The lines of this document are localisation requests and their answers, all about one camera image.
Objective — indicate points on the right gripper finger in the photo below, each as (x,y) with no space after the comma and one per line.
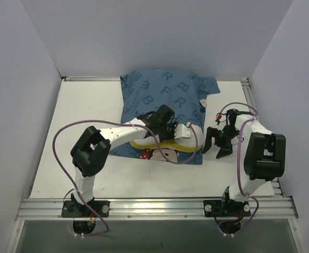
(210,133)
(225,150)

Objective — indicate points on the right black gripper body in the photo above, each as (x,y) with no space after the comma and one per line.
(221,138)

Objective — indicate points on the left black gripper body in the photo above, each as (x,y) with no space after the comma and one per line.
(170,130)

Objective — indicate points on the white pillow with yellow edge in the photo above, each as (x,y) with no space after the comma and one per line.
(187,145)

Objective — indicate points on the blue cartoon print pillowcase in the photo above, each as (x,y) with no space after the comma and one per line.
(185,92)

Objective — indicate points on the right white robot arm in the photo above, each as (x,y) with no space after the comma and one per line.
(236,192)

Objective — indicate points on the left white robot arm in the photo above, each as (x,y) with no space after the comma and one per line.
(90,152)

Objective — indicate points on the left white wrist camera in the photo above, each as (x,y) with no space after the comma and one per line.
(182,131)

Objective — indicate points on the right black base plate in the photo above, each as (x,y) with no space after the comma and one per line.
(216,208)

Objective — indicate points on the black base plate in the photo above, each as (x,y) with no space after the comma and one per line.
(71,209)
(216,208)

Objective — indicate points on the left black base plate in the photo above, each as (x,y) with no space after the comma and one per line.
(71,209)

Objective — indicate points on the aluminium front rail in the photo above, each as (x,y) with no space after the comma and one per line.
(156,209)

